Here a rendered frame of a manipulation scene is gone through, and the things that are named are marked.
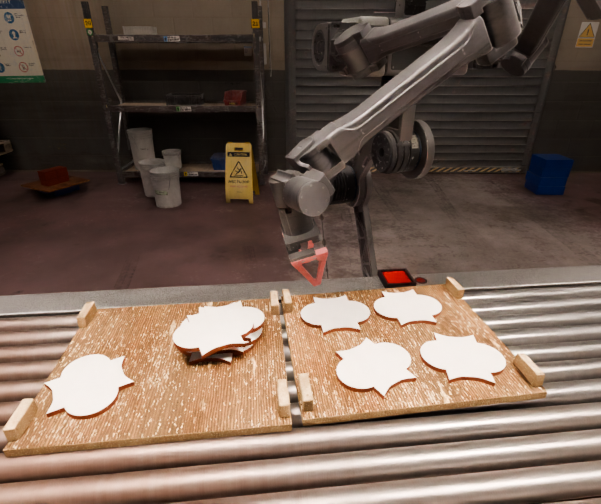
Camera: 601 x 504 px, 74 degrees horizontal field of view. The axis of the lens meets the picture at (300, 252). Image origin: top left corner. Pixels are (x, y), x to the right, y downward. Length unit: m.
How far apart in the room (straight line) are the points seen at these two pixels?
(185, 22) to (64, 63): 1.58
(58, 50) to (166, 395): 5.56
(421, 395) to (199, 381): 0.37
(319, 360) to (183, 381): 0.24
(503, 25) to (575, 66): 5.40
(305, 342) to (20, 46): 5.80
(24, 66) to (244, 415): 5.88
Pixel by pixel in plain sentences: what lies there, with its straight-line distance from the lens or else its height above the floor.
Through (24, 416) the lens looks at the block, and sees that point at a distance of 0.75.
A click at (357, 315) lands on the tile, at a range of 0.85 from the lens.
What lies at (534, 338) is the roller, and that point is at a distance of 0.97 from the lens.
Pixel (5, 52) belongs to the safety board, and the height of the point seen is 1.44.
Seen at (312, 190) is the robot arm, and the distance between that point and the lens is 0.63.
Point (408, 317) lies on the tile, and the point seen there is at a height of 0.95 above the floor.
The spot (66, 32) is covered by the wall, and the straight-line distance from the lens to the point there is 5.99.
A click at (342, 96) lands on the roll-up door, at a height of 0.95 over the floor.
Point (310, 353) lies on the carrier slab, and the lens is 0.77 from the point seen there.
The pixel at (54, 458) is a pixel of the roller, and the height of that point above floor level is 0.92.
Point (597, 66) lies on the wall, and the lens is 6.35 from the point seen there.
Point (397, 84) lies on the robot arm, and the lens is 0.75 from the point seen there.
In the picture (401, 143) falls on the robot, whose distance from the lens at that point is 1.39.
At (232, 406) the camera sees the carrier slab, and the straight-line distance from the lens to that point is 0.69.
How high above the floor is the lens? 1.44
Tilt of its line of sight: 27 degrees down
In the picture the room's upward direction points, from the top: straight up
